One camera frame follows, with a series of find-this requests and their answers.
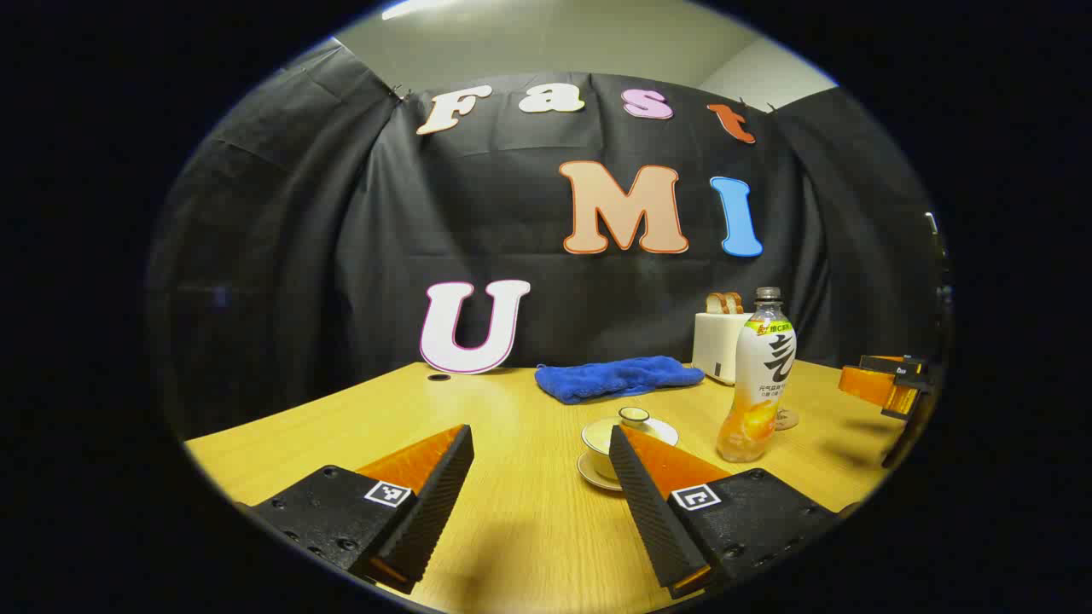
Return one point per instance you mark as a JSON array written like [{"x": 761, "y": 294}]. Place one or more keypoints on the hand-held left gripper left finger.
[{"x": 439, "y": 495}]

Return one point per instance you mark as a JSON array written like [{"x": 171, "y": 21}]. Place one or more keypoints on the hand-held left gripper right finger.
[{"x": 648, "y": 503}]

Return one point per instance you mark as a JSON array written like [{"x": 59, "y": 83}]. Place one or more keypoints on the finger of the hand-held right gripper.
[{"x": 866, "y": 385}]

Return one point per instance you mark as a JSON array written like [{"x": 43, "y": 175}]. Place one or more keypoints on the white teacup lid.
[{"x": 601, "y": 433}]

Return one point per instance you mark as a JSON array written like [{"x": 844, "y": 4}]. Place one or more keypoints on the round cork coaster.
[{"x": 788, "y": 419}]

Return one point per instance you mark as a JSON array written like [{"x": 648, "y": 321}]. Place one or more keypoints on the clear water bottle orange drink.
[{"x": 763, "y": 375}]

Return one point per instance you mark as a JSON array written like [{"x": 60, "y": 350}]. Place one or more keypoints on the white saucer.
[{"x": 590, "y": 476}]

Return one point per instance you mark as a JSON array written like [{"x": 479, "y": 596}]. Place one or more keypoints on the blue towel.
[{"x": 614, "y": 378}]

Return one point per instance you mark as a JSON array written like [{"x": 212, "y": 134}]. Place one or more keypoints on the toast bread slice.
[
  {"x": 736, "y": 302},
  {"x": 715, "y": 303}
]

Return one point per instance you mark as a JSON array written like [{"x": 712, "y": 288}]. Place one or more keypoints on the white toaster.
[{"x": 717, "y": 345}]

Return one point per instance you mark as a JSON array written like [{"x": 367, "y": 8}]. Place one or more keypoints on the black backdrop cloth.
[{"x": 358, "y": 256}]

